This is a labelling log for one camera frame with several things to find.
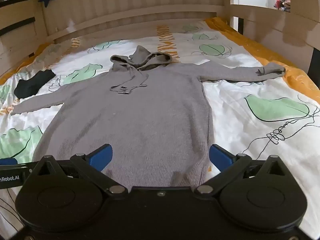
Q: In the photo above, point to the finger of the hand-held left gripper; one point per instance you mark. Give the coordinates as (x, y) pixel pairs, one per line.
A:
(8, 161)
(20, 167)

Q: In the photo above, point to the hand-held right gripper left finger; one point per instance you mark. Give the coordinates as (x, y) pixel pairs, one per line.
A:
(101, 156)

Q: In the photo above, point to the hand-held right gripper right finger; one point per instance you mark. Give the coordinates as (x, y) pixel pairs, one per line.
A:
(220, 156)

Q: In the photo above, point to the grey hoodie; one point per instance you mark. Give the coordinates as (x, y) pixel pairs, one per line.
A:
(140, 120)

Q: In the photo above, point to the white leaf printed blanket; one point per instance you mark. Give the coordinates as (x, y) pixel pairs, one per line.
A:
(250, 130)

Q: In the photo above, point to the black folded cloth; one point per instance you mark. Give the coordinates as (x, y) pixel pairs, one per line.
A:
(32, 83)

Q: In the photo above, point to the yellow bed sheet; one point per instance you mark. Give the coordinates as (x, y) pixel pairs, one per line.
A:
(287, 67)

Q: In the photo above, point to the wooden bed frame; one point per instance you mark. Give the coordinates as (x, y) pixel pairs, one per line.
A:
(125, 5)

